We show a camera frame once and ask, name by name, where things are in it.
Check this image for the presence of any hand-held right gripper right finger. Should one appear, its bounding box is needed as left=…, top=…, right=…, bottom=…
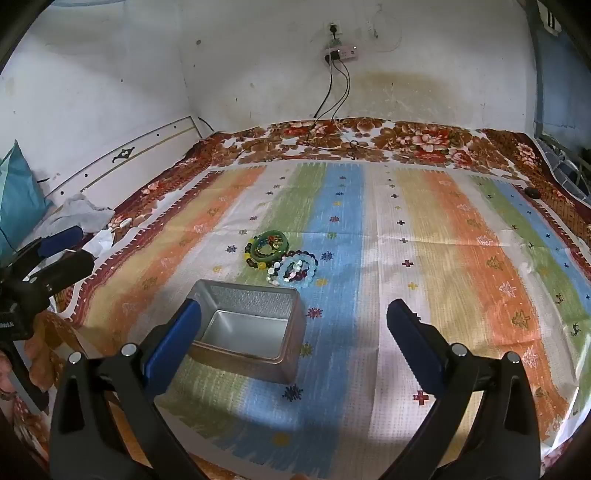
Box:
left=385, top=298, right=542, bottom=480

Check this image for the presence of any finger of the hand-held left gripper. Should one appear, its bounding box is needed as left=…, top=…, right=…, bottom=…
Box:
left=27, top=250, right=96, bottom=297
left=14, top=225, right=85, bottom=268

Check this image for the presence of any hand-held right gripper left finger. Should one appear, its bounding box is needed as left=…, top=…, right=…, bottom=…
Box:
left=50, top=298, right=204, bottom=480

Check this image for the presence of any silver metal tin box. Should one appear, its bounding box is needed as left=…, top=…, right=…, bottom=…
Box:
left=187, top=279, right=307, bottom=385

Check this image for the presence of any yellow and dark bead bracelet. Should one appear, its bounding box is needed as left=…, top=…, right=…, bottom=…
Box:
left=245, top=240, right=279, bottom=274

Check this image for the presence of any person's left forearm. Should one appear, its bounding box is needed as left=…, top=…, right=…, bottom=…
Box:
left=0, top=353, right=17, bottom=418

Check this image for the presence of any grey crumpled cloth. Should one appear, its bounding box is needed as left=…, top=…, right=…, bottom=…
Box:
left=34, top=194, right=116, bottom=241

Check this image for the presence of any white crumpled cloth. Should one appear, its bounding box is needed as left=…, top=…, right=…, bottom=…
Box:
left=83, top=228, right=116, bottom=259

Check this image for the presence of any teal pillow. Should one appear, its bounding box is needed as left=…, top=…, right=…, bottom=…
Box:
left=0, top=140, right=54, bottom=264

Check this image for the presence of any striped pastel mat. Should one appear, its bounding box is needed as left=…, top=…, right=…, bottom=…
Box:
left=69, top=161, right=591, bottom=478

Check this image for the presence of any white bed headboard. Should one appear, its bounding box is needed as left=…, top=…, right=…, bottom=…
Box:
left=44, top=115, right=204, bottom=204

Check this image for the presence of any brown floral blanket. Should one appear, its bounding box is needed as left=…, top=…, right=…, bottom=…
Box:
left=0, top=117, right=591, bottom=480

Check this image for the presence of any white power strip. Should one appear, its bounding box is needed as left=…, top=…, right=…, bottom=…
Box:
left=322, top=44, right=361, bottom=64

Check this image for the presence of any blue curtain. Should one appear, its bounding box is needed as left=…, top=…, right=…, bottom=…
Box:
left=536, top=28, right=591, bottom=139

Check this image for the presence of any dark purple bead bracelet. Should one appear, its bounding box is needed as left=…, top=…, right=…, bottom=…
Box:
left=286, top=250, right=320, bottom=288

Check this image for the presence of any light blue bead bracelet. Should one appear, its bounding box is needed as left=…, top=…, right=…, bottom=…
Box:
left=276, top=255, right=319, bottom=289

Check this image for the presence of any multicolour bead bracelet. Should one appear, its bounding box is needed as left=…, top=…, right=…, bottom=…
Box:
left=256, top=235, right=286, bottom=254

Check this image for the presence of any white pearl bead bracelet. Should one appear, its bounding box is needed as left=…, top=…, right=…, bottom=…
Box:
left=281, top=258, right=311, bottom=280

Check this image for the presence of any green bead bracelet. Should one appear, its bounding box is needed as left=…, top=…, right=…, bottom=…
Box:
left=252, top=232, right=291, bottom=259

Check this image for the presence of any white wire rack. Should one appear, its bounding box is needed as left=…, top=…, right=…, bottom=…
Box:
left=536, top=134, right=591, bottom=205

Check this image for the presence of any black power cable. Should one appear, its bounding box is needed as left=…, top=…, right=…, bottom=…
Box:
left=329, top=60, right=352, bottom=121
left=314, top=58, right=336, bottom=119

